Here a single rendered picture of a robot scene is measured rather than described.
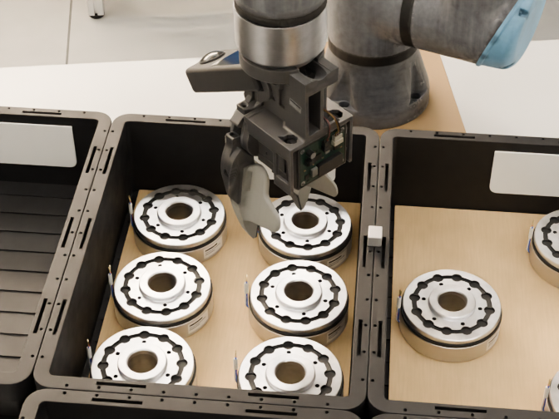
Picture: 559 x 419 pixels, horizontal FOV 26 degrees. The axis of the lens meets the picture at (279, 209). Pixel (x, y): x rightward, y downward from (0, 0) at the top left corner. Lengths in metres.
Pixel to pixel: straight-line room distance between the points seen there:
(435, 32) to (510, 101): 0.37
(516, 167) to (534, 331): 0.20
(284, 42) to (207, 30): 2.23
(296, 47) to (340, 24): 0.55
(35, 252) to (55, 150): 0.13
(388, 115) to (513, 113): 0.28
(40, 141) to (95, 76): 0.44
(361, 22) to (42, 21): 1.87
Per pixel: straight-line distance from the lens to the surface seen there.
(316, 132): 1.01
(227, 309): 1.29
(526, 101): 1.81
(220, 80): 1.07
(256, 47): 0.97
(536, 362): 1.26
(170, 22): 3.23
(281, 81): 0.98
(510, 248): 1.37
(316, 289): 1.25
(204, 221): 1.34
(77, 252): 1.22
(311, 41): 0.97
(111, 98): 1.79
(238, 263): 1.33
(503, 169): 1.37
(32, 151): 1.43
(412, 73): 1.57
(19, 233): 1.40
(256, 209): 1.09
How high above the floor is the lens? 1.77
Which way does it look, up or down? 42 degrees down
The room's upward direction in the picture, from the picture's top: straight up
